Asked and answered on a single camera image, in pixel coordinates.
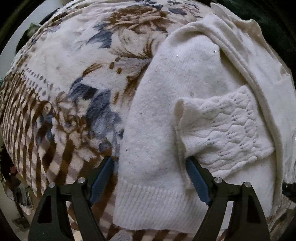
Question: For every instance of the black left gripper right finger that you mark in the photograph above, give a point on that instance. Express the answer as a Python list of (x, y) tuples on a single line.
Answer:
[(247, 220)]

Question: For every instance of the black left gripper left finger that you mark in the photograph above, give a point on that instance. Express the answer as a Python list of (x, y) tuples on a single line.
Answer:
[(51, 221)]

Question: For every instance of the white knit sweater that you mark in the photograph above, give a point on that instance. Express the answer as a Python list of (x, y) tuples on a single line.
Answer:
[(217, 91)]

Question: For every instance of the floral fleece blanket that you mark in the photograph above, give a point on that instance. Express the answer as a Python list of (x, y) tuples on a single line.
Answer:
[(67, 95)]

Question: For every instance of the dark teal garment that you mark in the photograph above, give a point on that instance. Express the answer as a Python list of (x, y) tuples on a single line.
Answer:
[(276, 20)]

